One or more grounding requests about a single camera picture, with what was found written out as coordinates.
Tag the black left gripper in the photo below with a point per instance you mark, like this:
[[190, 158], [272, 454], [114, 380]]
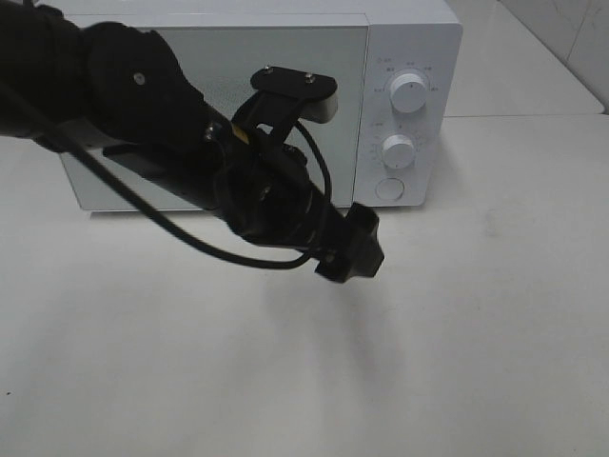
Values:
[[265, 195]]

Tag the round white door button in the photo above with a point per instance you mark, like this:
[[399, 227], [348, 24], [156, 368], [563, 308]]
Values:
[[390, 190]]

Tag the white microwave door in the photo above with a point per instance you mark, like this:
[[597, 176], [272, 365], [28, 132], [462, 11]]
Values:
[[220, 63]]

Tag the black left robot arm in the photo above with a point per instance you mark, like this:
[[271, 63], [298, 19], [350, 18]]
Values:
[[112, 87]]

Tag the lower white dial knob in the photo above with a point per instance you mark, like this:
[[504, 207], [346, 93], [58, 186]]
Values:
[[398, 151]]

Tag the white dial knob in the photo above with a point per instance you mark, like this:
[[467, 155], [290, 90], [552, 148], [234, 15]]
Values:
[[398, 151], [408, 90]]

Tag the upper white dial knob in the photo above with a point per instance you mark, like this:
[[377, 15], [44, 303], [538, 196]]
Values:
[[408, 90]]

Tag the white microwave oven body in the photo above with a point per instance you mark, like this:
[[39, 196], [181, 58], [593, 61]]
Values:
[[421, 35]]

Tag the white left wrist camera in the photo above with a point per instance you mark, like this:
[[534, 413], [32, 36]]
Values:
[[283, 97]]

